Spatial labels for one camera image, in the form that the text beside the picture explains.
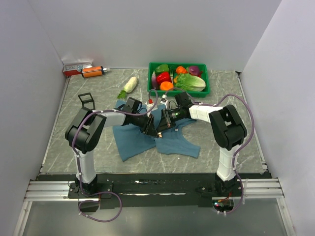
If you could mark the orange black cylinder tool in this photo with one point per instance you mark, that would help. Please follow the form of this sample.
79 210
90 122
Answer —
89 72

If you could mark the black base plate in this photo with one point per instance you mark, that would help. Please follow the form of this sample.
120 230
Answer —
155 190

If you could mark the aluminium frame rail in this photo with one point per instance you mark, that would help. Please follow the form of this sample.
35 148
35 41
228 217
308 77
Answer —
48 191

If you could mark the red bell pepper toy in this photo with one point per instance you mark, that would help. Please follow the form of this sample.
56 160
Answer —
163 77

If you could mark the orange tomato toy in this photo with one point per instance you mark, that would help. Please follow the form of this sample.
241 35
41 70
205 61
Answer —
166 85

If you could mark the black folding stand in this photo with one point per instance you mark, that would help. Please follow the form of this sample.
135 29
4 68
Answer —
87 100

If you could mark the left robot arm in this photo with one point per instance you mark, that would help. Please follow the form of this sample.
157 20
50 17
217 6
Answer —
84 132

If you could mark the blue tank top garment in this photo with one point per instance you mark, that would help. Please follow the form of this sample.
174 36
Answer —
131 142

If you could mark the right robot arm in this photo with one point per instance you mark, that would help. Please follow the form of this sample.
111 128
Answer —
228 129

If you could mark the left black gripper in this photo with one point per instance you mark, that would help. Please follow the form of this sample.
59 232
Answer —
148 128

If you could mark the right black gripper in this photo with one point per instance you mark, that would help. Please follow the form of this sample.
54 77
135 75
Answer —
164 124

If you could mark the purple onion toy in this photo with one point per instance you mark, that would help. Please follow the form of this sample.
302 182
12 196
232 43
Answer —
194 70

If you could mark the green plastic tray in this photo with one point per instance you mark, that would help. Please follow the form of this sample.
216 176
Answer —
173 74

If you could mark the green bell pepper toy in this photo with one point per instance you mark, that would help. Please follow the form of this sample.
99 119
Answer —
162 68

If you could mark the red white box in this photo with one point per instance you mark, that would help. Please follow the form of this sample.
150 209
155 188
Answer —
75 69

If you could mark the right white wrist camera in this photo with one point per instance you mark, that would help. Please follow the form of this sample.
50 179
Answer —
164 101

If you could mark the cabbage lettuce toy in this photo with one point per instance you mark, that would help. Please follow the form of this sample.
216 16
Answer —
189 82

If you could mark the orange carrot toy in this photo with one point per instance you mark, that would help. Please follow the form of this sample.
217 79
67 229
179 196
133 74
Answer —
181 70

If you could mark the white daikon radish toy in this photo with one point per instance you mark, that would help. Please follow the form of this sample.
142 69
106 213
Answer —
128 88

